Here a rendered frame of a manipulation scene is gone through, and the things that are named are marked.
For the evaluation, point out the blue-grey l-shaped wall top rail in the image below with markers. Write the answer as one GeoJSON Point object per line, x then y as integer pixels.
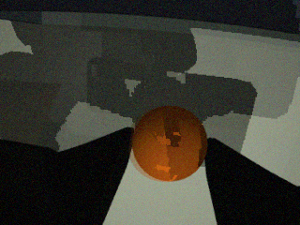
{"type": "Point", "coordinates": [273, 15]}

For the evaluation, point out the clear l-shaped low wall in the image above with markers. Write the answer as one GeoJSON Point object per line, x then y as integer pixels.
{"type": "Point", "coordinates": [211, 29]}

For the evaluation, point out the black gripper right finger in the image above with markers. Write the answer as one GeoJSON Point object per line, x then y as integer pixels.
{"type": "Point", "coordinates": [245, 193]}

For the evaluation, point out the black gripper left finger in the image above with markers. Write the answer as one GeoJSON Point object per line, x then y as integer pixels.
{"type": "Point", "coordinates": [71, 187]}

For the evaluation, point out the brown ball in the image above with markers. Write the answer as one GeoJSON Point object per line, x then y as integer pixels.
{"type": "Point", "coordinates": [186, 142]}

